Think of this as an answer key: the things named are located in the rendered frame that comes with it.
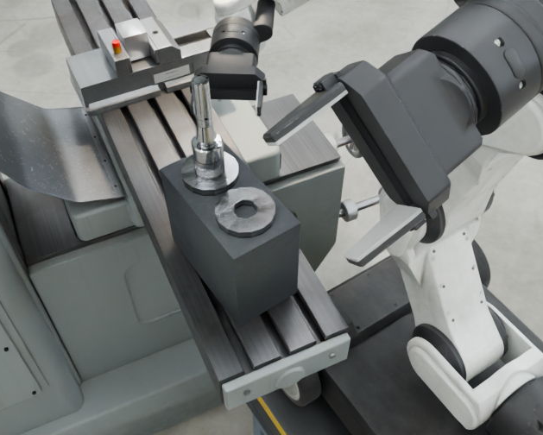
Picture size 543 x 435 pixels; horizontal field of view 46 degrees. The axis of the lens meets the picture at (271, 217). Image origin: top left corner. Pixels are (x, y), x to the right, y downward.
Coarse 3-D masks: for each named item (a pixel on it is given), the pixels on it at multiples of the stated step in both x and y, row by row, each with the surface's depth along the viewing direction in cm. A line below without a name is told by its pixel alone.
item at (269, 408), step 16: (256, 400) 163; (272, 400) 152; (288, 400) 152; (320, 400) 152; (256, 416) 167; (272, 416) 151; (288, 416) 150; (304, 416) 150; (320, 416) 150; (336, 416) 150; (256, 432) 176; (272, 432) 163; (288, 432) 147; (304, 432) 147; (320, 432) 147; (336, 432) 147
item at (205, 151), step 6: (216, 138) 94; (192, 144) 93; (198, 144) 93; (216, 144) 93; (222, 144) 94; (198, 150) 93; (204, 150) 93; (210, 150) 93; (216, 150) 93; (204, 156) 93
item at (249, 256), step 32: (192, 160) 100; (224, 160) 100; (192, 192) 97; (224, 192) 97; (256, 192) 95; (192, 224) 99; (224, 224) 91; (256, 224) 91; (288, 224) 93; (192, 256) 108; (224, 256) 91; (256, 256) 92; (288, 256) 98; (224, 288) 99; (256, 288) 98; (288, 288) 104
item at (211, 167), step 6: (192, 150) 94; (222, 150) 94; (198, 156) 94; (210, 156) 93; (216, 156) 94; (222, 156) 95; (198, 162) 95; (204, 162) 94; (210, 162) 94; (216, 162) 95; (222, 162) 96; (198, 168) 96; (204, 168) 95; (210, 168) 95; (216, 168) 96; (222, 168) 97; (198, 174) 97; (204, 174) 96; (210, 174) 96; (216, 174) 96
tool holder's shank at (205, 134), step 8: (192, 80) 85; (200, 80) 85; (208, 80) 85; (200, 88) 85; (208, 88) 86; (200, 96) 86; (208, 96) 87; (200, 104) 87; (208, 104) 88; (200, 112) 88; (208, 112) 89; (200, 120) 89; (208, 120) 90; (200, 128) 90; (208, 128) 91; (200, 136) 92; (208, 136) 91; (216, 136) 93; (208, 144) 93
